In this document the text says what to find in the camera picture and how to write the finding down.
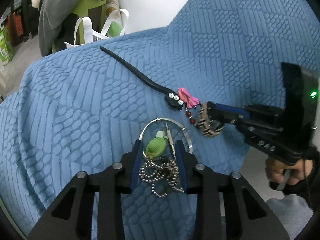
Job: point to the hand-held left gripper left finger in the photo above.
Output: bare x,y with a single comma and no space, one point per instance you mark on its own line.
135,166

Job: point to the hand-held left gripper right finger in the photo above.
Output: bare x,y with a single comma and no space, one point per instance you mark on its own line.
181,166

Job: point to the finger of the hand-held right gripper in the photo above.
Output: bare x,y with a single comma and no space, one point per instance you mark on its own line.
235,122
230,110

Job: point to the silver bangle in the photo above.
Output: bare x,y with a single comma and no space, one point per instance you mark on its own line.
189,142

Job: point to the green leaf pendant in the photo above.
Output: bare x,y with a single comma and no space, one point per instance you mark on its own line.
155,146

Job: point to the small silver screwdriver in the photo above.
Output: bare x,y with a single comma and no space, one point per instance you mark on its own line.
170,140

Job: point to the person's right forearm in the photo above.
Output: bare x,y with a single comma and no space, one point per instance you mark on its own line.
313,175

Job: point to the person's right hand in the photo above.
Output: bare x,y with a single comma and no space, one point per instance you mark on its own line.
277,171

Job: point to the pink flower ornament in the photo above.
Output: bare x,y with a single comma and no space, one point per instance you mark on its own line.
186,96

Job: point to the blue textured blanket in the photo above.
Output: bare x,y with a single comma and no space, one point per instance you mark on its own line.
87,105

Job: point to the black rhinestone hair stick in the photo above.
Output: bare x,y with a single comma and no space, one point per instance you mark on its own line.
140,73

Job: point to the person's grey clothing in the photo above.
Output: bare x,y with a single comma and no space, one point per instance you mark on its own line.
287,215

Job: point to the white tote bag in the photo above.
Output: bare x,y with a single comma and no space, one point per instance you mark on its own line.
87,33

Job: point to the cream printed bag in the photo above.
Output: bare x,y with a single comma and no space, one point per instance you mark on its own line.
112,10

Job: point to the green plastic stool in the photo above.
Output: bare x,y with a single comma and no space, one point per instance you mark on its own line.
87,5

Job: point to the grey clothes pile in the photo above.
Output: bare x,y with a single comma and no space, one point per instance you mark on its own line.
50,12

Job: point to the green shopping bag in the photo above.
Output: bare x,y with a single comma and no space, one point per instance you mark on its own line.
4,47

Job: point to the black suitcase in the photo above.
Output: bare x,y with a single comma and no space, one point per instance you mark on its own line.
30,15

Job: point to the red suitcase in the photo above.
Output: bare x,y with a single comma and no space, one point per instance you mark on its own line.
15,26

